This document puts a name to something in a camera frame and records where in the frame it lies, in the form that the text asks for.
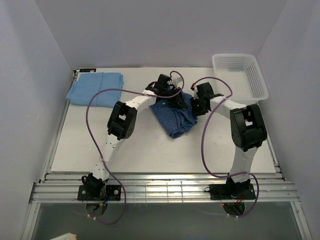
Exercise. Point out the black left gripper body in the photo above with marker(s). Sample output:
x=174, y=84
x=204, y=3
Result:
x=173, y=95

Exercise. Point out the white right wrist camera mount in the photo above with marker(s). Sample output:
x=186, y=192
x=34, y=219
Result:
x=195, y=91

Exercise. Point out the folded light blue shirt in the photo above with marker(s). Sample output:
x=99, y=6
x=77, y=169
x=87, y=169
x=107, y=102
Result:
x=88, y=84

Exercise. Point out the wooden block at bottom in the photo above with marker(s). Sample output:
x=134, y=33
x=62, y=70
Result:
x=66, y=236

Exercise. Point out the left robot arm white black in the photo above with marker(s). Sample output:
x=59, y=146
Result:
x=121, y=125

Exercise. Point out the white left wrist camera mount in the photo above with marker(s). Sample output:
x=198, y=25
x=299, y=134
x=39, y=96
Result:
x=175, y=81

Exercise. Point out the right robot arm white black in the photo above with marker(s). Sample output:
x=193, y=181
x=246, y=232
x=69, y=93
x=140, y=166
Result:
x=248, y=132

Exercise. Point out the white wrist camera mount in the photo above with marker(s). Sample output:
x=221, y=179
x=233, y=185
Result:
x=195, y=91
x=175, y=81

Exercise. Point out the blue checked long sleeve shirt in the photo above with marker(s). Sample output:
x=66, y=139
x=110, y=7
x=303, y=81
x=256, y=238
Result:
x=175, y=121

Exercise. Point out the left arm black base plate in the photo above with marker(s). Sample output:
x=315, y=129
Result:
x=111, y=192

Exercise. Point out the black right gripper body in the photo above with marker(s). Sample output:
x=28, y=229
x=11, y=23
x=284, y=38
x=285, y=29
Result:
x=197, y=107

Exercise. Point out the white plastic perforated basket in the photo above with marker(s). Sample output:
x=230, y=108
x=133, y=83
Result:
x=243, y=75

